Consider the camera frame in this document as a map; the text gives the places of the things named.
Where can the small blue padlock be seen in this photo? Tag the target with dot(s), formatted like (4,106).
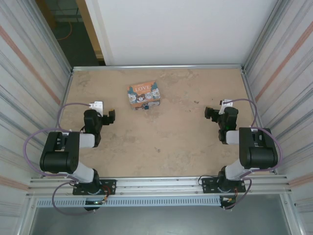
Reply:
(146,107)

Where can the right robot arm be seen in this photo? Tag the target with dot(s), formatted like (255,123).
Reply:
(259,154)

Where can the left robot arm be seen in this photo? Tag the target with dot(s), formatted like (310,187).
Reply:
(58,156)

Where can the small controller board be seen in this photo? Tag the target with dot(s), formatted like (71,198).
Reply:
(228,200)
(94,202)

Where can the wooden furniture piece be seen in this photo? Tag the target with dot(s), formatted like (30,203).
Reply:
(47,12)

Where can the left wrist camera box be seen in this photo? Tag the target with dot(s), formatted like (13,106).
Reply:
(97,105)

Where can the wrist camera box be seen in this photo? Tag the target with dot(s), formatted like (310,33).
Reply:
(97,105)
(226,101)

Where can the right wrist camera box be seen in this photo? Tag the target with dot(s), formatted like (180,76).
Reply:
(226,101)

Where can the thin aluminium frame rail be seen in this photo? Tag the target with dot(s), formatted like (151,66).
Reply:
(156,67)

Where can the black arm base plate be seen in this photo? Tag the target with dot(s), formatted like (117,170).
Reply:
(207,184)
(108,186)

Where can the wide aluminium rail beam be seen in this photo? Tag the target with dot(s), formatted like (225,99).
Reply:
(159,184)

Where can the wooden door frame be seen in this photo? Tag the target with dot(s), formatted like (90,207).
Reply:
(89,27)

